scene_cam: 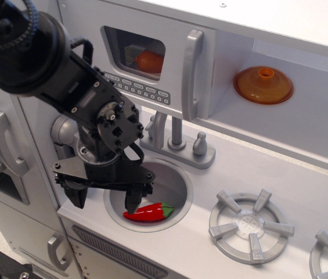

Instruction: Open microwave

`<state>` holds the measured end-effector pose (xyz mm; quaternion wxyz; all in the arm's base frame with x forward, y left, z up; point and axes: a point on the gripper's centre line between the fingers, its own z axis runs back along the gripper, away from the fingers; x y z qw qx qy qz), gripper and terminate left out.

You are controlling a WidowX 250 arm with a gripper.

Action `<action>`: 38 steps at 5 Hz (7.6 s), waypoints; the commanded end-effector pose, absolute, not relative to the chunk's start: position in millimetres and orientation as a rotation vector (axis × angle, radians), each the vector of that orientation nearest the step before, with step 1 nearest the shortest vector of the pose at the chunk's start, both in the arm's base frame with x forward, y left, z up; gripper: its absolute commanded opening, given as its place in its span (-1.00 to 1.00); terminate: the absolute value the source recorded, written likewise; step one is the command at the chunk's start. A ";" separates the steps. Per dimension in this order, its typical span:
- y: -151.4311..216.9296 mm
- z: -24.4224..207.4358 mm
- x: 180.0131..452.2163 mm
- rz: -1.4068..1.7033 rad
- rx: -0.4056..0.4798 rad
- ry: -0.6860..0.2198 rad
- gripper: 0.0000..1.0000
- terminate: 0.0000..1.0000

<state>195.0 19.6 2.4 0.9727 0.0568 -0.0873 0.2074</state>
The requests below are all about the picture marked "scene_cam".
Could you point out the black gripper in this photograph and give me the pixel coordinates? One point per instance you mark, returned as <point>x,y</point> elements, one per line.
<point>76,177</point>

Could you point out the grey toy microwave door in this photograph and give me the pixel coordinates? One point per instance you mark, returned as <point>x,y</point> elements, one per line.
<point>120,33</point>

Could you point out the silver microwave door handle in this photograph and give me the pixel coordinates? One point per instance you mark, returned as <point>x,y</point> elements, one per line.
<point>193,49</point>

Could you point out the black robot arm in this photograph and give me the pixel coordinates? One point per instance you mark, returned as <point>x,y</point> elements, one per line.
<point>38,59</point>

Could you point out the orange toy food in microwave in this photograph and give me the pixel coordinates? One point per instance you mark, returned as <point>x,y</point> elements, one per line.
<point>149,62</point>

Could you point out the dark oven vent panel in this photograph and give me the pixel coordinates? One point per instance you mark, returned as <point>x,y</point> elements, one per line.
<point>119,254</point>

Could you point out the red toy chili pepper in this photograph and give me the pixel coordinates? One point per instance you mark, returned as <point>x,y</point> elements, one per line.
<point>153,212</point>

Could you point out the round silver toy sink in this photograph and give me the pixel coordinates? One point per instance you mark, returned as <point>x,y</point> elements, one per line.
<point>172,186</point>

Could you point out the grey fridge ice dispenser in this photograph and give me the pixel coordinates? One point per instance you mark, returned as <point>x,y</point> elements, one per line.
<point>11,184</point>

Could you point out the silver toy faucet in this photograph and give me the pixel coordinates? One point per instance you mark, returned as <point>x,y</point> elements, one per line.
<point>195,152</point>

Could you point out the silver stove burner near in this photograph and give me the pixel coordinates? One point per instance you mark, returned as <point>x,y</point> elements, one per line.
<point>249,228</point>

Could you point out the orange translucent strainer lid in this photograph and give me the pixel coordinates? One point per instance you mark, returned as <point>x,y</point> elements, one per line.
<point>263,85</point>

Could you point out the grey toy wall phone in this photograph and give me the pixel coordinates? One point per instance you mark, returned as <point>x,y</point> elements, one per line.
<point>64,134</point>

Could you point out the silver lower fridge handle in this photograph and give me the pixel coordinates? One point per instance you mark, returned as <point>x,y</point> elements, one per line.
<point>53,244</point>

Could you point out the silver fridge handle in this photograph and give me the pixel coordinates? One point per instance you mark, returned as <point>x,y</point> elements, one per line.
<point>53,244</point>
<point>17,166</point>

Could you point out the silver upper fridge handle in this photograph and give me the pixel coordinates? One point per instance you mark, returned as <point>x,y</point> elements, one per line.
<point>17,166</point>

